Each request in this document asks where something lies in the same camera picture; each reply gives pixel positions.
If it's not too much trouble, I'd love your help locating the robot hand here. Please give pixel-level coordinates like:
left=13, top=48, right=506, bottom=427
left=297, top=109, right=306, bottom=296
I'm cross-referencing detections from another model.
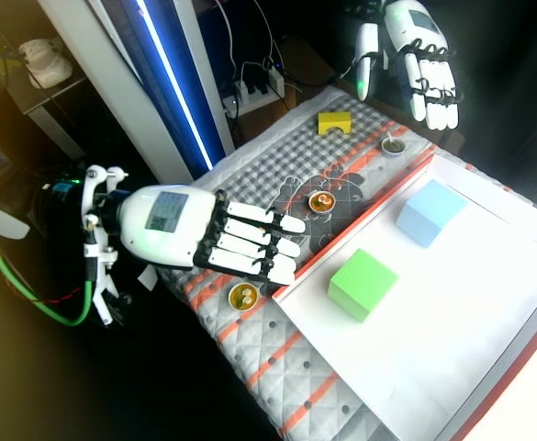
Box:
left=354, top=0, right=462, bottom=132
left=117, top=183, right=308, bottom=288

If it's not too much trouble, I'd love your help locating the blue cube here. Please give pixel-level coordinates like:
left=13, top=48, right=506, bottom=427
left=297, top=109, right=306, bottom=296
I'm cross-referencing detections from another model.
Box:
left=395, top=178, right=469, bottom=249

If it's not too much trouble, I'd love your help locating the green cube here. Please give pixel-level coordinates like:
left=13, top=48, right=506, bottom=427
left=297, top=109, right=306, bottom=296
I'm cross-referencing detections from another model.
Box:
left=327, top=248, right=400, bottom=323

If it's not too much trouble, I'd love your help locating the white board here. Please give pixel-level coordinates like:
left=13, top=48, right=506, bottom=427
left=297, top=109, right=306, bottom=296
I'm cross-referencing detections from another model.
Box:
left=271, top=149, right=537, bottom=441

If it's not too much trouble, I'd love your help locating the white paper tag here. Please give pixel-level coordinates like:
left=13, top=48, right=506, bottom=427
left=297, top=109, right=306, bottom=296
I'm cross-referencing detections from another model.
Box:
left=138, top=266, right=158, bottom=291

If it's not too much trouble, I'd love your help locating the small cup with spoon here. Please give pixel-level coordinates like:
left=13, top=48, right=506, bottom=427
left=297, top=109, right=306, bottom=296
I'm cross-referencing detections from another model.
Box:
left=380, top=131, right=407, bottom=157

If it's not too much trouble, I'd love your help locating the small orange toy bowl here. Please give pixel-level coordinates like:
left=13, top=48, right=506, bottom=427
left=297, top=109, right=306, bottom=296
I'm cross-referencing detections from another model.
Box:
left=228, top=282, right=259, bottom=312
left=308, top=190, right=337, bottom=214

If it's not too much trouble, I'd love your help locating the yellow arch block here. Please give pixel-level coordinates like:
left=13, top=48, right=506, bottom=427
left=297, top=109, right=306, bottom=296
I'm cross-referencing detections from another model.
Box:
left=317, top=110, right=353, bottom=137

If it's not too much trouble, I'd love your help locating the grey quilt with bear print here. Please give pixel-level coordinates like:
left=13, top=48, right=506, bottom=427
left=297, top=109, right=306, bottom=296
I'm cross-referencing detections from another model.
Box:
left=155, top=85, right=537, bottom=441

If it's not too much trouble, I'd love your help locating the white pillar with blue light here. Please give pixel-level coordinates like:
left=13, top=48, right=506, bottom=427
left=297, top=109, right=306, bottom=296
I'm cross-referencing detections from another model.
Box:
left=38, top=0, right=237, bottom=185

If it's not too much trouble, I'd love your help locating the white power strip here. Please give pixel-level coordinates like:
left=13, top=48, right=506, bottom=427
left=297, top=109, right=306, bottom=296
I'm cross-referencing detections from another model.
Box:
left=220, top=68, right=286, bottom=117

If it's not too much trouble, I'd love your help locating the dark shelf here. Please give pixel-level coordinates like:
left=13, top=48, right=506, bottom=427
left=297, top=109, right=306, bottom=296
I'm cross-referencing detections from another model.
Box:
left=1, top=73, right=90, bottom=162

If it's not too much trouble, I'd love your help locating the white shoe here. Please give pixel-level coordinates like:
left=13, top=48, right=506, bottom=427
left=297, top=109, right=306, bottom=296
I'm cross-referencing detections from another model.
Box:
left=18, top=38, right=74, bottom=90

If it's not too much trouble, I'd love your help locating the green cable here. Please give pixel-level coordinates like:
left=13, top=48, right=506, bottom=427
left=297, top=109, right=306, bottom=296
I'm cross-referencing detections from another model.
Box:
left=0, top=183, right=93, bottom=328

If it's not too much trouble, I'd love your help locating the thin red wire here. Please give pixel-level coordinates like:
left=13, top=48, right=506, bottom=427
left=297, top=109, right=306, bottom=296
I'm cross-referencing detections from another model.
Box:
left=0, top=215, right=88, bottom=307

